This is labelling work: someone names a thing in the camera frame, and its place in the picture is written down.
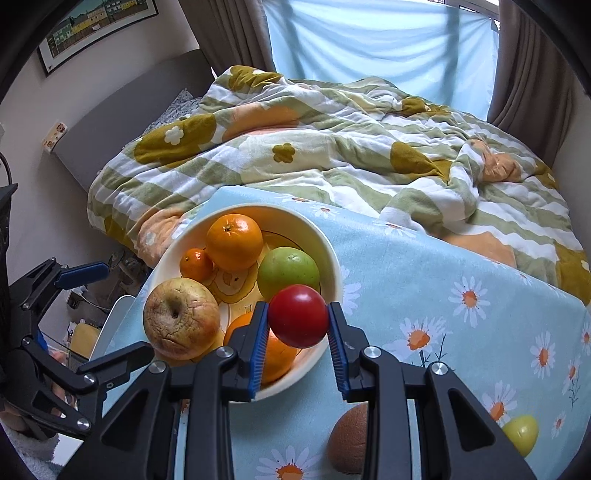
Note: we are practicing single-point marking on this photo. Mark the cream bowl with duck print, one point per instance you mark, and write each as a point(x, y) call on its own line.
point(323, 258)

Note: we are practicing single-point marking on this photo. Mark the white fuzzy cloth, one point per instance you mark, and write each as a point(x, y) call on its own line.
point(37, 457)

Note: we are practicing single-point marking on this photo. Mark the green striped flower quilt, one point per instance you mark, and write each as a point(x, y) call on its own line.
point(346, 152)

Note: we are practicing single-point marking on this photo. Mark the green apple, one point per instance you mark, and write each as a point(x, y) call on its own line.
point(288, 273)

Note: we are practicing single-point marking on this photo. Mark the small red tomato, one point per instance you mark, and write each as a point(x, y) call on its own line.
point(298, 316)

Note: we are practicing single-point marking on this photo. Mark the blue daisy print tablecloth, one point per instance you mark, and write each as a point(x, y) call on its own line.
point(415, 286)

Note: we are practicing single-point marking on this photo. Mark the brown curtain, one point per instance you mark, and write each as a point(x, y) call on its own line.
point(531, 78)
point(231, 32)

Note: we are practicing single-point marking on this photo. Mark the green jujube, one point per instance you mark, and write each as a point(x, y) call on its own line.
point(521, 434)

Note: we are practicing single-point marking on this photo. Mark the small tangerine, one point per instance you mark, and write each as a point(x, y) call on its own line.
point(196, 264)

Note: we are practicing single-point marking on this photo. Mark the light blue window cloth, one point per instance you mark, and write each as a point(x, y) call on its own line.
point(378, 46)

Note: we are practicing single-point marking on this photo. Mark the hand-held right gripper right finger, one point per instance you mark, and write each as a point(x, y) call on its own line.
point(120, 360)

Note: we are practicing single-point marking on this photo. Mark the wall socket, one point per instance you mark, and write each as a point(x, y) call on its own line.
point(55, 135)

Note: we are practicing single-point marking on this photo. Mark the wrinkled yellow apple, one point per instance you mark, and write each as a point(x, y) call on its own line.
point(181, 318)

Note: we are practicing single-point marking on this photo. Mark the framed houses picture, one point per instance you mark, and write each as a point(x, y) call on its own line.
point(97, 27)

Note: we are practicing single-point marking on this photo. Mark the grey floral bedsheet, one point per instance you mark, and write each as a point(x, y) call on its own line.
point(178, 108)

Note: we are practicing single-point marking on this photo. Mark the brown kiwi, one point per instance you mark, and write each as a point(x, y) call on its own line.
point(348, 438)

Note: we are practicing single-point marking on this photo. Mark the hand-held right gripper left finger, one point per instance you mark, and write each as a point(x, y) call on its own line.
point(83, 273)

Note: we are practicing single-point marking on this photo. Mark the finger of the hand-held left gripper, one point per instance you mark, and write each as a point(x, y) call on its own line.
point(337, 350)
point(259, 350)

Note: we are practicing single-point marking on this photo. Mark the person's left hand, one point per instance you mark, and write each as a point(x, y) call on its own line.
point(62, 392)

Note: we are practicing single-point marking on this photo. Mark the grey headboard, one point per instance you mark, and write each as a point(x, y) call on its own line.
point(120, 115)

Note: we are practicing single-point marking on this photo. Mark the medium orange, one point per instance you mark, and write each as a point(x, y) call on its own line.
point(277, 362)

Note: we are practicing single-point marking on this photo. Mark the large orange with stem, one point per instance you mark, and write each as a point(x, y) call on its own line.
point(234, 242)

